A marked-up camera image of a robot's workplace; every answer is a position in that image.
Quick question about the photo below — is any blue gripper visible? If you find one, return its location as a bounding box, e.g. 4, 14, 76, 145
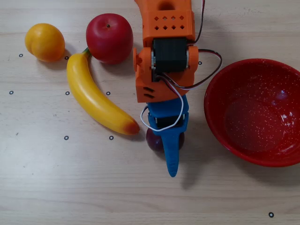
146, 95, 189, 178

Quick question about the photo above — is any dark purple plum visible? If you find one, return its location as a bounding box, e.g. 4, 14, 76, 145
146, 128, 185, 153

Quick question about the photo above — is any red speckled bowl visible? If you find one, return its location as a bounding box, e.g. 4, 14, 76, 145
203, 58, 300, 167

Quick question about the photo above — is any yellow banana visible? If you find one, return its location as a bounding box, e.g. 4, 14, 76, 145
66, 47, 141, 135

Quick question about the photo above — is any red apple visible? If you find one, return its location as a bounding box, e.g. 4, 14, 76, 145
85, 13, 134, 65

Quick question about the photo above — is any yellow peach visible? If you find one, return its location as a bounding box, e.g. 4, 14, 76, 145
24, 23, 66, 63

